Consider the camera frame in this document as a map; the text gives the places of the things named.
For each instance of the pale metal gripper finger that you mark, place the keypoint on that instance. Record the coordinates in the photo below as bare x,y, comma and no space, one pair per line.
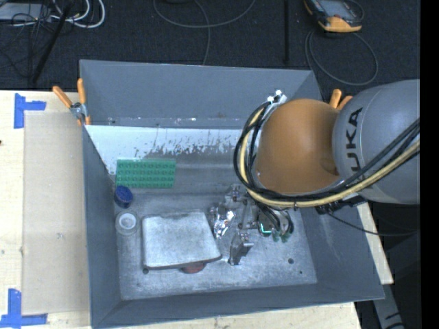
240,249
234,194

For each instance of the clear glass thing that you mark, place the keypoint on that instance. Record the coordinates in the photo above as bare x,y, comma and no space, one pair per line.
221,219

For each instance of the grey metal bin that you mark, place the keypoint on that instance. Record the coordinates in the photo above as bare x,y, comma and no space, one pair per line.
267,276

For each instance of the red round thing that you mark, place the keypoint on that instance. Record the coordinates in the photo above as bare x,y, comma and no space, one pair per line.
192,269

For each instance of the grey flat slab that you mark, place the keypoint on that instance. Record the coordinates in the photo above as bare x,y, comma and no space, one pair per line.
178,240

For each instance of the green studded flat block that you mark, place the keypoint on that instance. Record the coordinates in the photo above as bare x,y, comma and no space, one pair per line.
145,173

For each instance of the blue bottle cap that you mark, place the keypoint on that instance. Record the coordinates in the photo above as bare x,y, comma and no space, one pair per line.
123,196

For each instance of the clear plastic cup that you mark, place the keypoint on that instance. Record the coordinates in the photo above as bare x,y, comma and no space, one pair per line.
127,222

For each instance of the pale brown flat board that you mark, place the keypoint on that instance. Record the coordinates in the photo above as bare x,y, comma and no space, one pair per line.
51,218

